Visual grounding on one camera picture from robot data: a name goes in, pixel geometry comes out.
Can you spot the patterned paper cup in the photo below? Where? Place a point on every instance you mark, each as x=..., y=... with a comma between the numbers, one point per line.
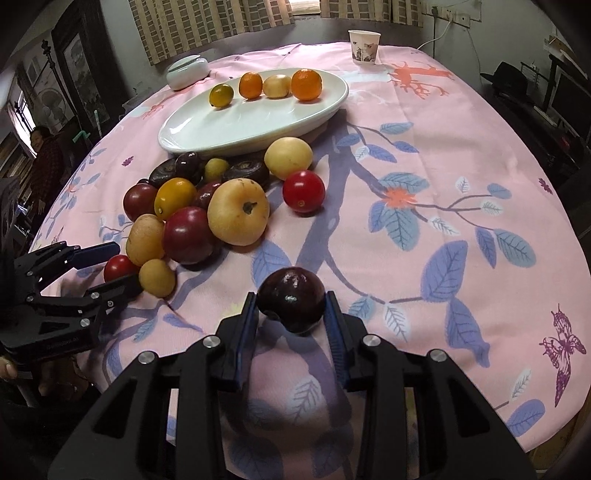
x=364, y=45

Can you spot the large orange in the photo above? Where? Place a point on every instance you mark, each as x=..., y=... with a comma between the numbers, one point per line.
x=306, y=85

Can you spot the yellow orange tomato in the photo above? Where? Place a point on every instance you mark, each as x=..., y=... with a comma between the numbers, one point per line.
x=173, y=195

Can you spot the dark water chestnut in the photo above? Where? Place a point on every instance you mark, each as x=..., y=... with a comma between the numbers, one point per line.
x=162, y=173
x=254, y=170

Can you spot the large yellow pear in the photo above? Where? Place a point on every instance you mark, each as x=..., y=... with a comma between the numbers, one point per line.
x=238, y=212

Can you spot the large red plum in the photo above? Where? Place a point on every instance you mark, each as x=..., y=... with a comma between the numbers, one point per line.
x=187, y=237

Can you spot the small red cherry tomato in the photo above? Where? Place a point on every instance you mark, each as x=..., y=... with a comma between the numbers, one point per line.
x=117, y=267

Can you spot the small green yellow fruit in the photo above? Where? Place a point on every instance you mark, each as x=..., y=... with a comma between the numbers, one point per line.
x=214, y=169

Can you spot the dark purple cherry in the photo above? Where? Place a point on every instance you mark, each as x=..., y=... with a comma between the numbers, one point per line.
x=188, y=166

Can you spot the checkered curtain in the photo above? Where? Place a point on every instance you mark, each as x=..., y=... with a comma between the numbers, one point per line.
x=402, y=12
x=168, y=28

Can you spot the computer monitor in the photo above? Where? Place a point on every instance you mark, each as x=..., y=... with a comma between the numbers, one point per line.
x=571, y=102

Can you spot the small orange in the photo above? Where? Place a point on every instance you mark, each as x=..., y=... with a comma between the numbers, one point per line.
x=250, y=86

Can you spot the left checkered curtain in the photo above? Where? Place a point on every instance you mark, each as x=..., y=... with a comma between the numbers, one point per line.
x=168, y=28

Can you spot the pale yellow round fruit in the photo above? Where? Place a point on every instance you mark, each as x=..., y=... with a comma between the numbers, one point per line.
x=287, y=155

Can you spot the white lidded ceramic jar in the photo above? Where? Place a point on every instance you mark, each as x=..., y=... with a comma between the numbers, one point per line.
x=186, y=71

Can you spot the dark red cherry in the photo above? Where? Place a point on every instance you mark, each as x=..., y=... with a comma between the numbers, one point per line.
x=205, y=193

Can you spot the dark red plum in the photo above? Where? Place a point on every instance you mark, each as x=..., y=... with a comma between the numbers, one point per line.
x=139, y=200

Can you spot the white oval plate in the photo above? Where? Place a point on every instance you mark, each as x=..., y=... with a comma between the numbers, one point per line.
x=247, y=126

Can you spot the round tan pear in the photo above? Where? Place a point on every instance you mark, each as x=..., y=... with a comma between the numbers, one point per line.
x=157, y=278

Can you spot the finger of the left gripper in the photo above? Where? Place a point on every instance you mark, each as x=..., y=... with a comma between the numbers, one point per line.
x=94, y=255
x=116, y=293

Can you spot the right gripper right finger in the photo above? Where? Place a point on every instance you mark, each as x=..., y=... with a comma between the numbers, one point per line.
x=460, y=434

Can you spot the wall power strip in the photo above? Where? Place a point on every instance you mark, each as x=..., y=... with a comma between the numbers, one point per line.
x=447, y=13

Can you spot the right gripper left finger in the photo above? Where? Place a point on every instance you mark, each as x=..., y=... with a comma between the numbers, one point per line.
x=159, y=419

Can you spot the person's hand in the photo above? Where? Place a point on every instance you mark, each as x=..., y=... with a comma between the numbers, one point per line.
x=7, y=370

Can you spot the striped pepino melon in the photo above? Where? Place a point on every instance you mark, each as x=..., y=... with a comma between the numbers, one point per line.
x=144, y=241

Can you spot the right checkered curtain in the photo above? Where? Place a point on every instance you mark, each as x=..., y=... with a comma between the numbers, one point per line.
x=402, y=12

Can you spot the small tan longan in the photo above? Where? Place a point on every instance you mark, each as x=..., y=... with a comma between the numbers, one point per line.
x=277, y=86

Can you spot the green yellow tomato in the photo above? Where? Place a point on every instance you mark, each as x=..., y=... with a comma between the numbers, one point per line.
x=221, y=96

